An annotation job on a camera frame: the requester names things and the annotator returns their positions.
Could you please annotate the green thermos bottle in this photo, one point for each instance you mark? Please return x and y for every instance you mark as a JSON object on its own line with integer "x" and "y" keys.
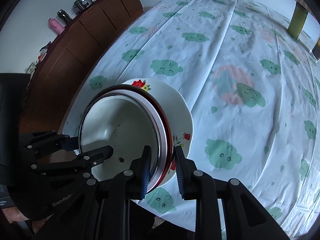
{"x": 297, "y": 21}

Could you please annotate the black thermos flask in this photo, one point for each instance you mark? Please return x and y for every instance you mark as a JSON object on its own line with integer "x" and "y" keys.
{"x": 64, "y": 16}

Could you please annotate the clutter on sideboard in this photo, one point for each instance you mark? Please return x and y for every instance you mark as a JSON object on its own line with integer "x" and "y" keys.
{"x": 42, "y": 54}

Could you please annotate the pink thermos flask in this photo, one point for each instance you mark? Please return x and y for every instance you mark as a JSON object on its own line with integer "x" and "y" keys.
{"x": 55, "y": 26}

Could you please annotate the white enamel bowl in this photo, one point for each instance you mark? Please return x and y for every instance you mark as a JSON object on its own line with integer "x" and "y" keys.
{"x": 120, "y": 122}

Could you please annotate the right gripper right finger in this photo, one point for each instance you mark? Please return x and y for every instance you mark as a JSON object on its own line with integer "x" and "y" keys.
{"x": 245, "y": 217}

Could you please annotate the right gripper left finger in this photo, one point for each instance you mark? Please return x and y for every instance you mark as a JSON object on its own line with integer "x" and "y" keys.
{"x": 101, "y": 209}

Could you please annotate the cloud pattern tablecloth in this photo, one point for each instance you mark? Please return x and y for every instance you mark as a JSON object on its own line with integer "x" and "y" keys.
{"x": 252, "y": 90}

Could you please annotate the brown wooden sideboard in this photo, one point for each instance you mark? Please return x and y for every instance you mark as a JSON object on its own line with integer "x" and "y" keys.
{"x": 70, "y": 58}

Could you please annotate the red flower white plate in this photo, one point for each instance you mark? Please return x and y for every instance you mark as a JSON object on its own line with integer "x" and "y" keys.
{"x": 178, "y": 114}

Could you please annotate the steel cooking pot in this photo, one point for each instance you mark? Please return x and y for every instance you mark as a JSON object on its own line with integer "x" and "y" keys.
{"x": 81, "y": 5}

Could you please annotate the clear tea bottle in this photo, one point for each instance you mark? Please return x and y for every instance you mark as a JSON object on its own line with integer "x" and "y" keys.
{"x": 315, "y": 51}

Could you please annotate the stainless steel bowl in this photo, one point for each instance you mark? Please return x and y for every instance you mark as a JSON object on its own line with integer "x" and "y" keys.
{"x": 127, "y": 119}

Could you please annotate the person's left hand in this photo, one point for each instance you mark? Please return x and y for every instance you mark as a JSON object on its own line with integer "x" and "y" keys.
{"x": 14, "y": 215}

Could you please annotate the red plastic bowl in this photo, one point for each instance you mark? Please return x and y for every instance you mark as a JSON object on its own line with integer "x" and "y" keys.
{"x": 163, "y": 130}

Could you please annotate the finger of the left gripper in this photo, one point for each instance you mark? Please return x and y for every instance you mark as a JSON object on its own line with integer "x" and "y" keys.
{"x": 68, "y": 143}
{"x": 87, "y": 160}

